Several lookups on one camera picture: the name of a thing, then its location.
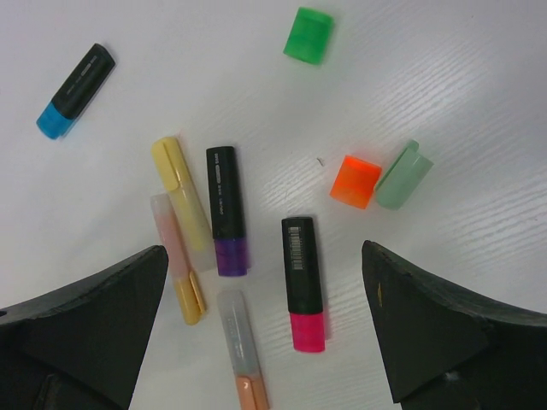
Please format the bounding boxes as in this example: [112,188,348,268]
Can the orange pastel highlighter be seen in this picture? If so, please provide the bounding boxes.
[217,290,270,410]

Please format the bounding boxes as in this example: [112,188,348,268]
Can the pink highlighter black body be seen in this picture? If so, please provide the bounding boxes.
[281,216,326,354]

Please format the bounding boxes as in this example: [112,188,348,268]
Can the purple highlighter black body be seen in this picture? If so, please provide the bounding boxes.
[206,146,250,278]

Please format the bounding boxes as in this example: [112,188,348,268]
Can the yellow pastel highlighter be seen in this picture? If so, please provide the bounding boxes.
[150,137,216,273]

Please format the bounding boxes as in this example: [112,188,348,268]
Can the blue highlighter black body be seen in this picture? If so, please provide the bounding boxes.
[36,44,115,140]

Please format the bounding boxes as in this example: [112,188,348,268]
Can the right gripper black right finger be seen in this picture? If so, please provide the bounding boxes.
[362,241,546,409]

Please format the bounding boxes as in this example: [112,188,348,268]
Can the orange highlighter cap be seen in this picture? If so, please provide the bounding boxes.
[330,155,382,209]

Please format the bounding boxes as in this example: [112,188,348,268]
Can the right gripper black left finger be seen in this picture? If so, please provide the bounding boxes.
[1,245,168,409]

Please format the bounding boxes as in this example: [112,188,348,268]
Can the peach pastel highlighter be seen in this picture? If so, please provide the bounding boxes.
[150,194,207,325]

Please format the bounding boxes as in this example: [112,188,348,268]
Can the mint highlighter cap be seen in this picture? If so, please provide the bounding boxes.
[374,139,433,210]

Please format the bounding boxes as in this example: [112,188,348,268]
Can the green highlighter cap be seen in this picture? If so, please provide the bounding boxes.
[283,7,334,66]

